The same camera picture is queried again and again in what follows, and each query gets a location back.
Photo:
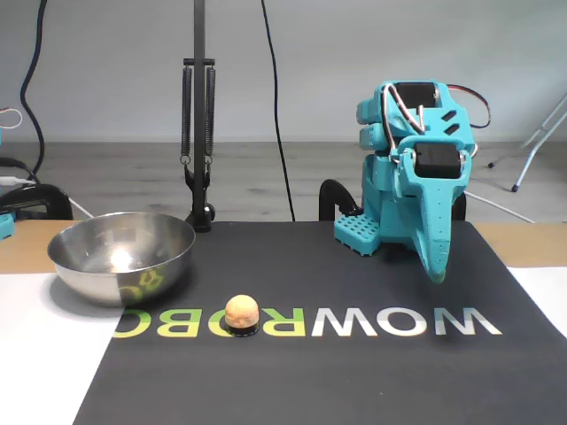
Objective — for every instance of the teal gripper black motor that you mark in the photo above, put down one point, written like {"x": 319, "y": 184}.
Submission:
{"x": 436, "y": 160}

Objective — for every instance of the orange ball with black base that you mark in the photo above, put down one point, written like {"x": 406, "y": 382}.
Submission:
{"x": 241, "y": 312}

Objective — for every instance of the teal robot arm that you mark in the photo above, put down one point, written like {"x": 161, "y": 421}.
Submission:
{"x": 376, "y": 177}

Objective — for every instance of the metal bowl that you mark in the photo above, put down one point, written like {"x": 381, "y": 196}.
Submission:
{"x": 88, "y": 274}

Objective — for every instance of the black table clamp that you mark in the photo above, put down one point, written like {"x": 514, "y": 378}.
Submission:
{"x": 460, "y": 208}
{"x": 328, "y": 195}
{"x": 44, "y": 195}

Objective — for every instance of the white stand legs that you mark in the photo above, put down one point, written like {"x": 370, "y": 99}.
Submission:
{"x": 527, "y": 166}

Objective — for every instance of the white sheet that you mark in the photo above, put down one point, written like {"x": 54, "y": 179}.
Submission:
{"x": 545, "y": 301}
{"x": 44, "y": 354}

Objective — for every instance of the black mat with WOWROBO print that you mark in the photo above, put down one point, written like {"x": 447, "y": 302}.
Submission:
{"x": 310, "y": 376}

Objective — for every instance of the small teal printed part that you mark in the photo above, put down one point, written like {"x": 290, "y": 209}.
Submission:
{"x": 6, "y": 226}

